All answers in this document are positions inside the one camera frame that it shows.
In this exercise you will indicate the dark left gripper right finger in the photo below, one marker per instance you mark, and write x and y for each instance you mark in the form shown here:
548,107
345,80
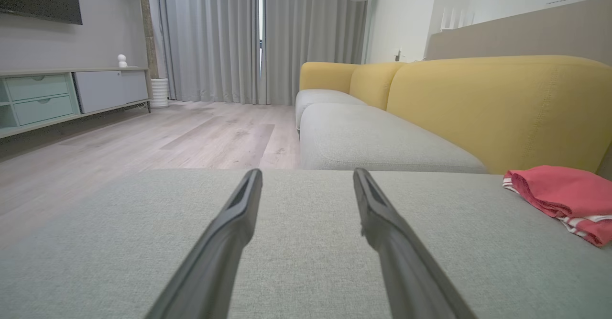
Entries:
397,252

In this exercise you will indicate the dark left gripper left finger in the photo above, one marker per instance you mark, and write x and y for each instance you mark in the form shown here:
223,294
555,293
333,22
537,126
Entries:
224,247

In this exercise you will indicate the large grey chaise cushion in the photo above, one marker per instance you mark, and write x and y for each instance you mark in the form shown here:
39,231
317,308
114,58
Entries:
306,271

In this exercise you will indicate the long grey sofa seat cushion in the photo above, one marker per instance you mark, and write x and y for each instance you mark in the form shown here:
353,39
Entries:
373,142

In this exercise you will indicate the white ribbed plant pot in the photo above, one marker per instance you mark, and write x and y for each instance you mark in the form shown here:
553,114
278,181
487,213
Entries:
159,93

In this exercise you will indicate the short grey sofa seat cushion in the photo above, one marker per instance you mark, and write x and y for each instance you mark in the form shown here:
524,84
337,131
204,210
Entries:
320,99

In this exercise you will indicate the narrow yellow sofa back cushion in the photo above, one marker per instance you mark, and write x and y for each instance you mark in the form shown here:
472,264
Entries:
373,82

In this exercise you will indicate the red shorts with white trim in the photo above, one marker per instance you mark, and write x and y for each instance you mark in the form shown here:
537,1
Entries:
564,194

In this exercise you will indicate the wide yellow sofa back cushion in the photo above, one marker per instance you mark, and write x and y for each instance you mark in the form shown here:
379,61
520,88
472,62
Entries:
502,108

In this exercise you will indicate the yellow sofa armrest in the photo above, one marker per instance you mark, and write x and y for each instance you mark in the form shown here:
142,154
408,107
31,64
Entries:
325,75

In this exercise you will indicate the teal and grey TV cabinet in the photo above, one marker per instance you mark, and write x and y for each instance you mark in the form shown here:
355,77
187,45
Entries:
100,89

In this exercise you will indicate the grey curtain panel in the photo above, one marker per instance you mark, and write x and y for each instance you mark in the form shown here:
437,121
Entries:
210,37
311,37

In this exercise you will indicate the small white figurine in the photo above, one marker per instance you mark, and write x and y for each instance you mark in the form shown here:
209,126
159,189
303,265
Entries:
122,60

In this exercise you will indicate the green indoor tree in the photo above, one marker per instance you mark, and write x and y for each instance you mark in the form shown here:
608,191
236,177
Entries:
148,22

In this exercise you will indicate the beige partition panel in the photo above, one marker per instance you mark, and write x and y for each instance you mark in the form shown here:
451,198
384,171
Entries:
526,34

